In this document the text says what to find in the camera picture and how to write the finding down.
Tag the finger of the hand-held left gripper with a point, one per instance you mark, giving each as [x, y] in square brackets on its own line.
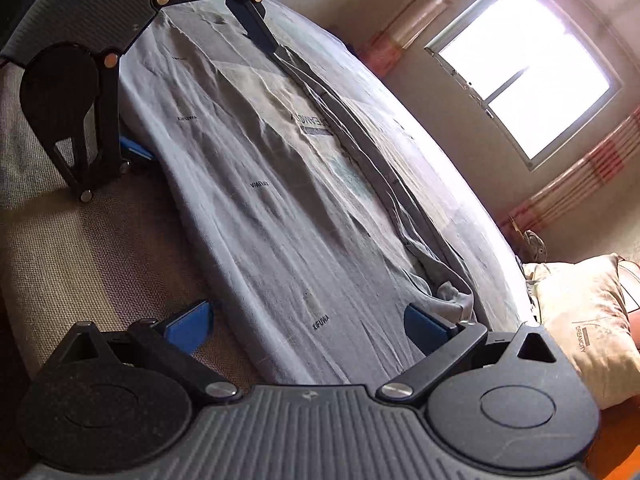
[250, 20]
[134, 150]

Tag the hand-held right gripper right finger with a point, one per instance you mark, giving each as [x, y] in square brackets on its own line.
[425, 327]

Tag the grey ornament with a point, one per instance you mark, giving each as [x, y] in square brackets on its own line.
[532, 245]

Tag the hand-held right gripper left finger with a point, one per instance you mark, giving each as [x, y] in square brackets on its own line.
[187, 327]

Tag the window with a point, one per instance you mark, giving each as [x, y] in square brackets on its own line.
[525, 70]

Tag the grey pants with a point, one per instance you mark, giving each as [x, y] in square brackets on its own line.
[250, 210]

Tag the pink striped curtain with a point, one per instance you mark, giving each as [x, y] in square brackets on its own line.
[400, 35]
[575, 180]

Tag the large beige pillow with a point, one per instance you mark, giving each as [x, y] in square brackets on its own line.
[585, 320]

